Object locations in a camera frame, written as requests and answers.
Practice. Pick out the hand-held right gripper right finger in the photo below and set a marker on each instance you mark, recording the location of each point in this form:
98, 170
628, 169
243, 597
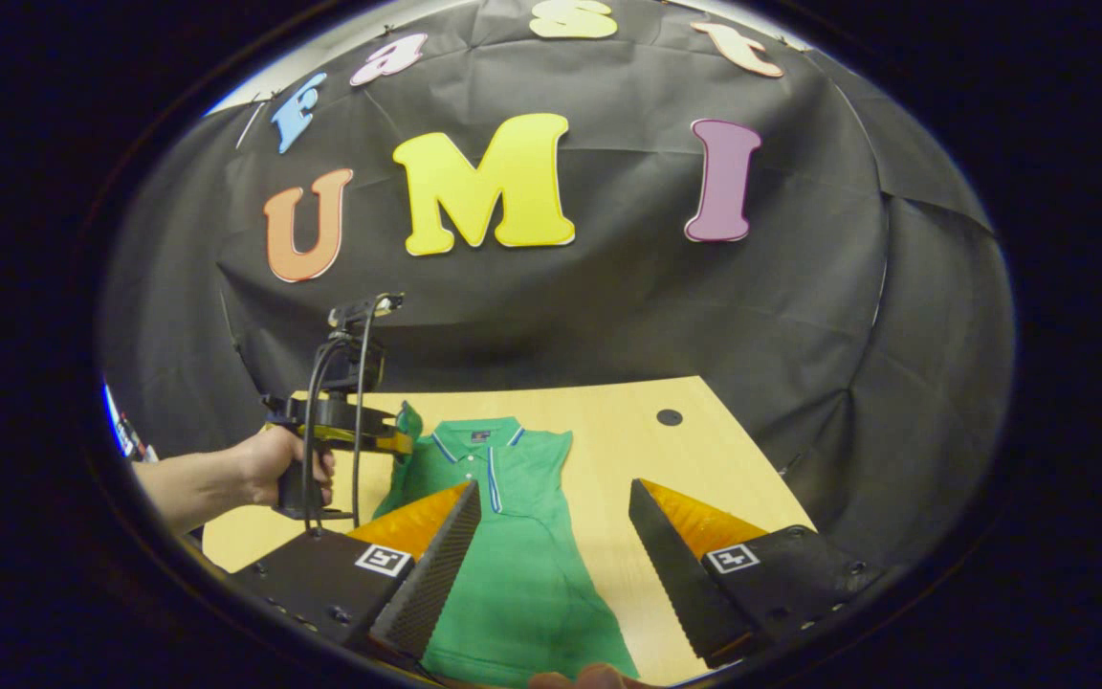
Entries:
680, 584

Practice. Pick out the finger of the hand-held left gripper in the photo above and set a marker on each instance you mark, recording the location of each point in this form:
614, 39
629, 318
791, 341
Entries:
384, 443

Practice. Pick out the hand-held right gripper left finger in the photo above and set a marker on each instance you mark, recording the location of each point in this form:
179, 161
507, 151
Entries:
436, 584

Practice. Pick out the green T-shirt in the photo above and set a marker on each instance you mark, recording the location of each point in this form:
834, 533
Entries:
522, 574

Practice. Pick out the black round table grommet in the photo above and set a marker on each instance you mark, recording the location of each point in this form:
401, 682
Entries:
669, 417

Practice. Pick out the computer monitor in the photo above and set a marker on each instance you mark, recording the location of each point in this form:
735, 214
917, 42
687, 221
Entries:
113, 421

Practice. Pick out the black backdrop cloth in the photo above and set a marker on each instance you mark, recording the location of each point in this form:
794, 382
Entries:
628, 316

